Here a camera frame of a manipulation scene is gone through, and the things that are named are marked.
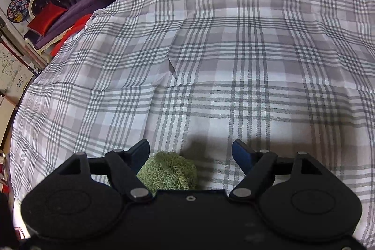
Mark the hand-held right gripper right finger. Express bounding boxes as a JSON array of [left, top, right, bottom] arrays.
[[229, 139, 332, 201]]

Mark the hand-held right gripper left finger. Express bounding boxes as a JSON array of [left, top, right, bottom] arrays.
[[56, 139, 153, 204]]

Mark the green knitted cloth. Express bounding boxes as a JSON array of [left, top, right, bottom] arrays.
[[136, 151, 199, 197]]

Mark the grey plaid bed sheet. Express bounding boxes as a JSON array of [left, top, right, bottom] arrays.
[[9, 0, 375, 250]]

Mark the red cloth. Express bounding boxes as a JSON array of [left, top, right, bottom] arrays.
[[50, 13, 94, 57]]

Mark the whiteboard with drawings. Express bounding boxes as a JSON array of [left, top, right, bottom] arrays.
[[0, 41, 34, 96]]

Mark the red cushion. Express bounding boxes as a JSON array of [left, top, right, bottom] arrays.
[[27, 2, 68, 37]]

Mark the round colourful wall board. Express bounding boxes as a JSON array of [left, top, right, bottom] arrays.
[[6, 0, 30, 24]]

